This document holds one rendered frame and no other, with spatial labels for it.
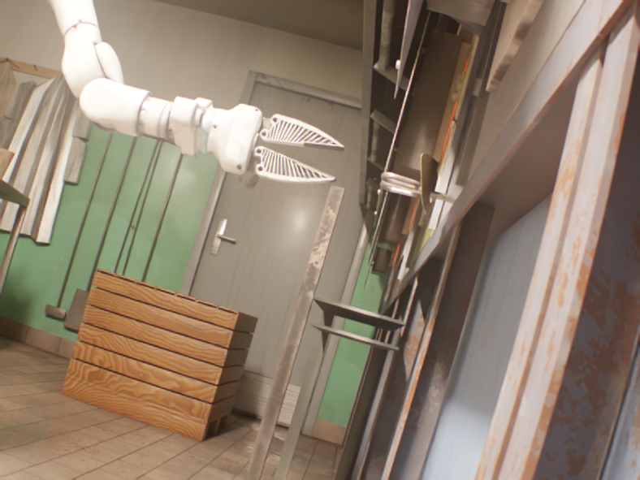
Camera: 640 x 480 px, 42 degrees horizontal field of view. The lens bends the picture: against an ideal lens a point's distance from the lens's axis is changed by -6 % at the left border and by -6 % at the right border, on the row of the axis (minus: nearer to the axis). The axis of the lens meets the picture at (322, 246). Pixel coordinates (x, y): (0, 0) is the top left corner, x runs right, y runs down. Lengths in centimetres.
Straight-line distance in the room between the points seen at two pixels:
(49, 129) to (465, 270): 491
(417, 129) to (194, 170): 390
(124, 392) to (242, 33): 282
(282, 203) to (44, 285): 168
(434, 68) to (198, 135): 81
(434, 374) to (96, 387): 299
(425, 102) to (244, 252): 378
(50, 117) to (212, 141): 474
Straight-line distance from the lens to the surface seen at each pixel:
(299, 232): 562
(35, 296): 593
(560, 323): 41
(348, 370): 553
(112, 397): 408
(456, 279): 125
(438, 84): 197
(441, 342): 124
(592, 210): 41
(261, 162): 133
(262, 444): 173
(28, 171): 599
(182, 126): 127
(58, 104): 601
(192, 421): 400
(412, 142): 193
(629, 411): 46
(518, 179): 107
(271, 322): 558
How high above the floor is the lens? 60
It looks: 6 degrees up
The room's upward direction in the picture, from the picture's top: 16 degrees clockwise
